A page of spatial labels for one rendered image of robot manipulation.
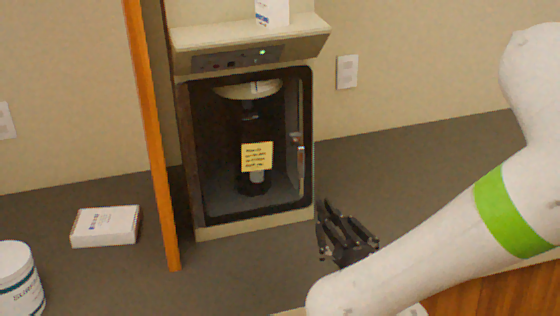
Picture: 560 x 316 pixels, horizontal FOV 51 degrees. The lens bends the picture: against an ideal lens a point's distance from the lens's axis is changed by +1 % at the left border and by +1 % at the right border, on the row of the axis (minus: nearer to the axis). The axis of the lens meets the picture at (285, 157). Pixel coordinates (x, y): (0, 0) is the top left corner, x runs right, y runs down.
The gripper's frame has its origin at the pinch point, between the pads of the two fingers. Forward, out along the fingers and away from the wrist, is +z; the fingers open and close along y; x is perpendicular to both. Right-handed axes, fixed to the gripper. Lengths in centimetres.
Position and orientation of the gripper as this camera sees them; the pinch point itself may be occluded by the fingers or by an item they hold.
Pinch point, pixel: (327, 212)
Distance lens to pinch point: 127.5
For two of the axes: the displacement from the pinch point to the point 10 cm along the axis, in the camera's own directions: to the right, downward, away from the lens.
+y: -9.6, 1.6, -2.4
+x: 0.2, 8.6, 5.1
